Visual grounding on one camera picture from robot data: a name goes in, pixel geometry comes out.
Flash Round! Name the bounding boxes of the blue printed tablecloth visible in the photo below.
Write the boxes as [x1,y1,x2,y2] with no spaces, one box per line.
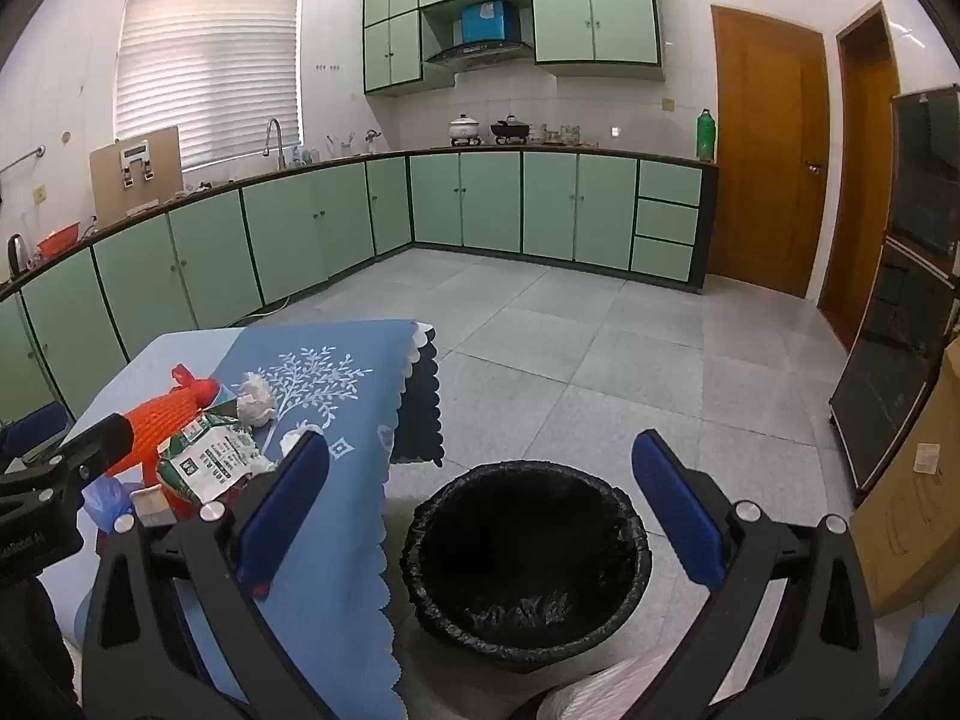
[37,320,443,720]

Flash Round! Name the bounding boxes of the wooden door with handle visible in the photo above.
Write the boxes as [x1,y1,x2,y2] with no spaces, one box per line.
[709,4,830,299]

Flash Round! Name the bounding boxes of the orange foam fruit net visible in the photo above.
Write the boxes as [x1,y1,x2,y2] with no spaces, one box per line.
[101,379,222,481]

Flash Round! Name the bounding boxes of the orange basin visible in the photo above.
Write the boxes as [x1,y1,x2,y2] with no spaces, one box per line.
[36,221,82,260]

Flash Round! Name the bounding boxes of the green and white snack packet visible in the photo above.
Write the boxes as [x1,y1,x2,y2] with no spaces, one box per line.
[156,409,278,505]

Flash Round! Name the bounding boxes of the black glass cabinet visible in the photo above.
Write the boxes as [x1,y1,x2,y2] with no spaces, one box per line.
[829,86,960,507]

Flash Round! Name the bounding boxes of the wall towel bar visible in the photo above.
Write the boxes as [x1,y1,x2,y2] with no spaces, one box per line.
[0,144,46,175]

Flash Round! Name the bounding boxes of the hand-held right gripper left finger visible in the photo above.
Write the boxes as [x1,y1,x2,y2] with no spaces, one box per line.
[81,431,410,720]

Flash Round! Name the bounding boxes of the green wall cabinets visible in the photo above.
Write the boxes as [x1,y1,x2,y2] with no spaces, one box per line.
[362,0,668,98]

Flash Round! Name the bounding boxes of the blue plastic bag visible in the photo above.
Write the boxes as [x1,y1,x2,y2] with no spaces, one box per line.
[81,476,140,533]

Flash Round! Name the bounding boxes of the large plain cardboard box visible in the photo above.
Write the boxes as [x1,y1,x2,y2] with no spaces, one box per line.
[851,337,960,616]

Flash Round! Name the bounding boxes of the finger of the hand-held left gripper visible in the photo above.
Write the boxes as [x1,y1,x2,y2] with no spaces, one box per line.
[0,414,136,501]

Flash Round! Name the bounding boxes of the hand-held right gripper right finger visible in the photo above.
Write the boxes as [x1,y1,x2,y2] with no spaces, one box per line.
[631,429,880,720]

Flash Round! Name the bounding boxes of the person's left forearm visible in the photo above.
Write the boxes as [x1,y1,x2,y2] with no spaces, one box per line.
[0,576,82,710]

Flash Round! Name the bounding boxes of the white tissue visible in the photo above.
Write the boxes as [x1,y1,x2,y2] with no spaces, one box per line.
[236,371,280,427]
[279,424,323,458]

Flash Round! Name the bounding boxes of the blue chair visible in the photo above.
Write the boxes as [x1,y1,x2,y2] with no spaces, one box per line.
[0,401,72,466]

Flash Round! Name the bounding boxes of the blue box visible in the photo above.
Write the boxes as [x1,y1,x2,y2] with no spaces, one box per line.
[459,2,520,44]

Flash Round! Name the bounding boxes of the cardboard box with white label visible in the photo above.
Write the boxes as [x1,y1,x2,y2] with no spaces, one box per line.
[90,126,185,220]

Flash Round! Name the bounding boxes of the range hood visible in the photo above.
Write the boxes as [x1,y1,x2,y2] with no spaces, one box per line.
[421,37,535,74]

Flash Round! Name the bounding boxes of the white window blind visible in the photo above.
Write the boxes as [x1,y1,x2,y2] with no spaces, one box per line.
[112,0,303,175]

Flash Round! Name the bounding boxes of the green base cabinets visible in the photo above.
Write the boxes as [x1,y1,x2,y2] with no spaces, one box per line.
[0,148,719,421]

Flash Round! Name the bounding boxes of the black-lined waste bin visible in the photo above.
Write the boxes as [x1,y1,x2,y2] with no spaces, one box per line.
[403,463,652,672]

